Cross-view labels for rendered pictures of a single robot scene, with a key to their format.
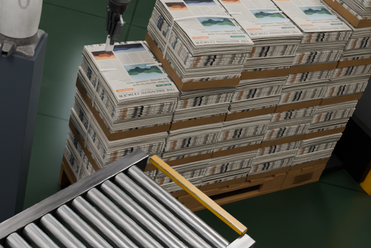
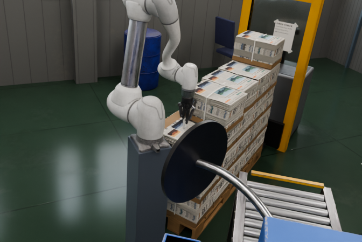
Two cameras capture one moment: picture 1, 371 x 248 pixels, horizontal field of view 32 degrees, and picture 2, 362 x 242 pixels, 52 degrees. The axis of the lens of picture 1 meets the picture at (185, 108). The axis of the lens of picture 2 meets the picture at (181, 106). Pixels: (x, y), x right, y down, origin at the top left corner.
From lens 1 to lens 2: 1.23 m
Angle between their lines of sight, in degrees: 21
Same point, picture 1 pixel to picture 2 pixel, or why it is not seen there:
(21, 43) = (160, 140)
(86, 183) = (241, 201)
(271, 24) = (242, 82)
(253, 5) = (224, 76)
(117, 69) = not seen: hidden behind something
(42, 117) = (112, 191)
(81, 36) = (92, 137)
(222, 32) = (231, 94)
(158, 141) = not seen: hidden behind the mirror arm
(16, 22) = (158, 129)
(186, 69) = (227, 120)
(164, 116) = not seen: hidden behind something
